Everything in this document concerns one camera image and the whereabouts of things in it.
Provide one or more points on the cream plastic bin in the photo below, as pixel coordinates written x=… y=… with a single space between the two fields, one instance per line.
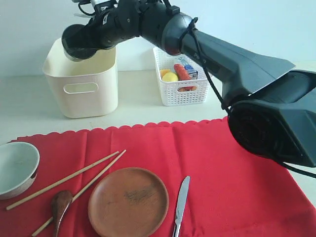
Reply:
x=88 y=88

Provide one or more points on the orange fried food piece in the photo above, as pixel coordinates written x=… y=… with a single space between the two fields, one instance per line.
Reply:
x=187 y=89

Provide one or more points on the brown wooden plate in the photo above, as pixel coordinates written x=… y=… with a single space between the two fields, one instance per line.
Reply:
x=129 y=202

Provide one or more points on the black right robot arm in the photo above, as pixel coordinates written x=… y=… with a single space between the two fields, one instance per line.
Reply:
x=271 y=105

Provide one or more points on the yellow lemon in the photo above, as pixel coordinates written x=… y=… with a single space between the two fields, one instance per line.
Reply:
x=170 y=77

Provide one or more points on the stainless steel cup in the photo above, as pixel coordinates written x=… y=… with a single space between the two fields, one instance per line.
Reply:
x=79 y=54

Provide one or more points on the pale green bowl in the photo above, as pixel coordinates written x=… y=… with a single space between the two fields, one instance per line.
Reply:
x=19 y=163

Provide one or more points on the red scalloped cloth mat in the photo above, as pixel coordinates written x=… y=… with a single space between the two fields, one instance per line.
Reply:
x=232 y=193

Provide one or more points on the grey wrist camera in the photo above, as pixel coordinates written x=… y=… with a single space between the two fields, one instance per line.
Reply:
x=97 y=5

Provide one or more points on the white perforated plastic basket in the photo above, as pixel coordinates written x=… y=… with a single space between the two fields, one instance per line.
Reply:
x=168 y=90

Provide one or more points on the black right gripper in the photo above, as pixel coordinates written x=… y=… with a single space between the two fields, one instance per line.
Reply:
x=106 y=29

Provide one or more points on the wooden chopstick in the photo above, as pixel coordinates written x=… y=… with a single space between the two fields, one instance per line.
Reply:
x=44 y=225
x=57 y=183

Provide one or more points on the orange cheese block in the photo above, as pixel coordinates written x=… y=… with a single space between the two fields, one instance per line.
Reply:
x=163 y=72

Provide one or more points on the silver table knife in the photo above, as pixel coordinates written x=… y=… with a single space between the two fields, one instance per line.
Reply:
x=181 y=203

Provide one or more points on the brown wooden spoon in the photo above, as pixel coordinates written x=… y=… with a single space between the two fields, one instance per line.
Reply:
x=60 y=203

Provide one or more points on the blue white milk carton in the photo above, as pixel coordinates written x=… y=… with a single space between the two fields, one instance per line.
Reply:
x=190 y=69

